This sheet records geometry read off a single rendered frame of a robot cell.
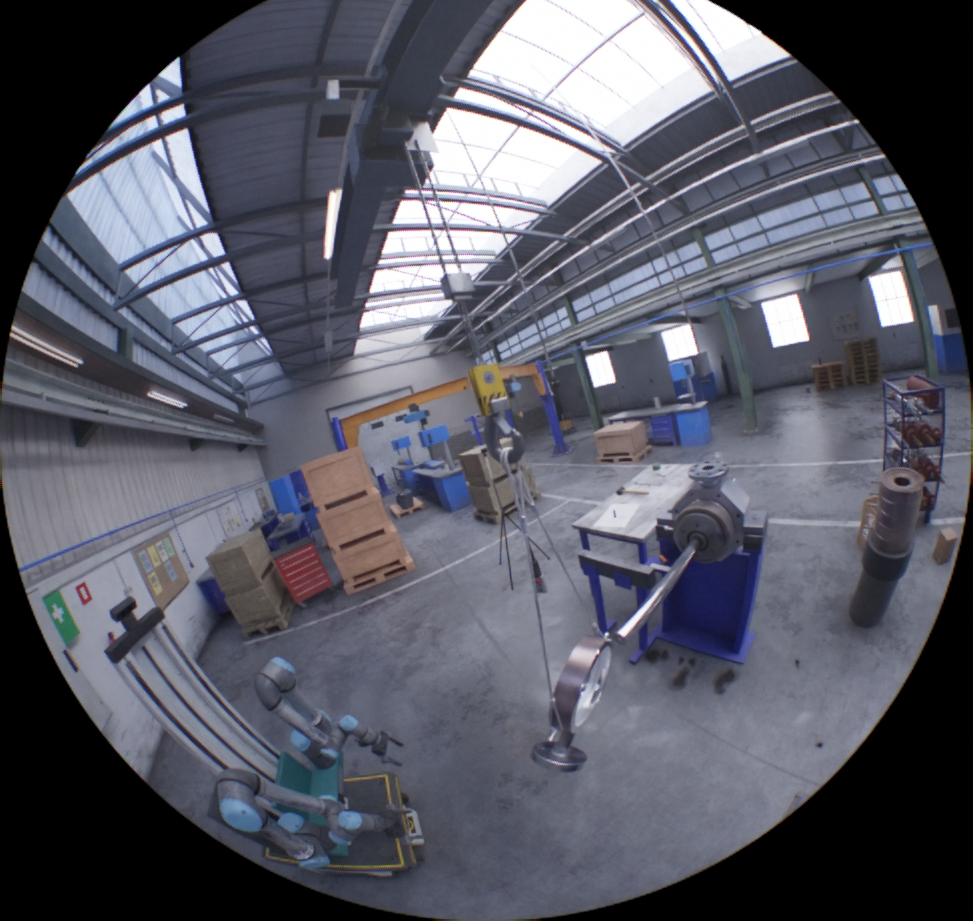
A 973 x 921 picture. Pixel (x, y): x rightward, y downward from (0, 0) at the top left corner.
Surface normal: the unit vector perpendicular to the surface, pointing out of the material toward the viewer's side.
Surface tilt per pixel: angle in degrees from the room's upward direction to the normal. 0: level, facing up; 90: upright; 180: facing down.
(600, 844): 0
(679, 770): 0
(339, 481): 90
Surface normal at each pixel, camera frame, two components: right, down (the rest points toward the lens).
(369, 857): -0.29, -0.95
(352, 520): 0.46, -0.06
